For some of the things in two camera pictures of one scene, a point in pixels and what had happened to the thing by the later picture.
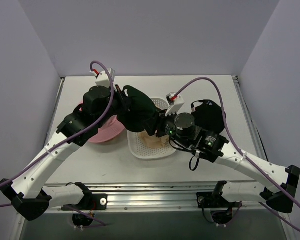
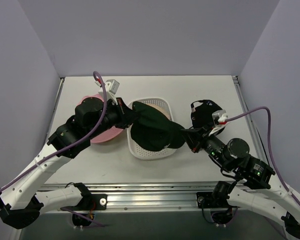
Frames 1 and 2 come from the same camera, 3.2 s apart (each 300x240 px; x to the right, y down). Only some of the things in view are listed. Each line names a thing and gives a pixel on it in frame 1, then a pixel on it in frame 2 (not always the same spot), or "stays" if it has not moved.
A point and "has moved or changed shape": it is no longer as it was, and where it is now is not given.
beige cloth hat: x=152 y=141 to x=163 y=111
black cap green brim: x=141 y=116 has moved or changed shape
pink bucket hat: x=109 y=130 stays
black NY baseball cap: x=209 y=116 stays
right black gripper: x=160 y=124 to x=199 y=139
